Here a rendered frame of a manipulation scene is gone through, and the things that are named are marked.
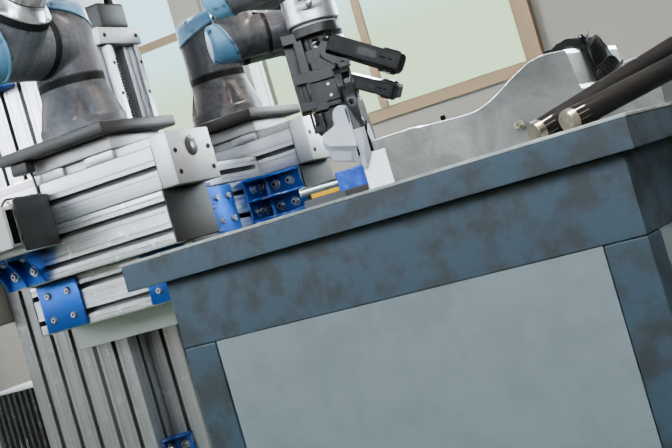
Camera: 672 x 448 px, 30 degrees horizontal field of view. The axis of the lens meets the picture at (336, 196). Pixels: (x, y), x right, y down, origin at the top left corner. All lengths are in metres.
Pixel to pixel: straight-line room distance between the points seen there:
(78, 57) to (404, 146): 0.57
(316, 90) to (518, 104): 0.41
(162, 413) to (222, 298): 0.86
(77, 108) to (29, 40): 0.15
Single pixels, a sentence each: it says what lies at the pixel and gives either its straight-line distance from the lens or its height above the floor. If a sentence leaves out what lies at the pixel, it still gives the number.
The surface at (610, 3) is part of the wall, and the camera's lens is 5.04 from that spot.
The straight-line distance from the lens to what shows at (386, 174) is 1.73.
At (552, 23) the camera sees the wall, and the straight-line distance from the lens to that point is 5.10.
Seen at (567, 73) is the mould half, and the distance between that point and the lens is 1.99.
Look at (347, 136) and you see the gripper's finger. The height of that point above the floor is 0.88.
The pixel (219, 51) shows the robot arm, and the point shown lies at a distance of 2.28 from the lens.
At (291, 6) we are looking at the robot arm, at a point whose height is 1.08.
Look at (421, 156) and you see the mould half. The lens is 2.09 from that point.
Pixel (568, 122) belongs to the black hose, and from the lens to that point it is 1.57.
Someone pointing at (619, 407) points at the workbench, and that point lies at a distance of 1.39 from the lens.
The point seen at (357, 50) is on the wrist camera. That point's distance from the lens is 1.75.
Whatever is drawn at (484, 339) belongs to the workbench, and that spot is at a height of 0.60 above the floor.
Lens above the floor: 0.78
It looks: 1 degrees up
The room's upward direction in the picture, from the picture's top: 16 degrees counter-clockwise
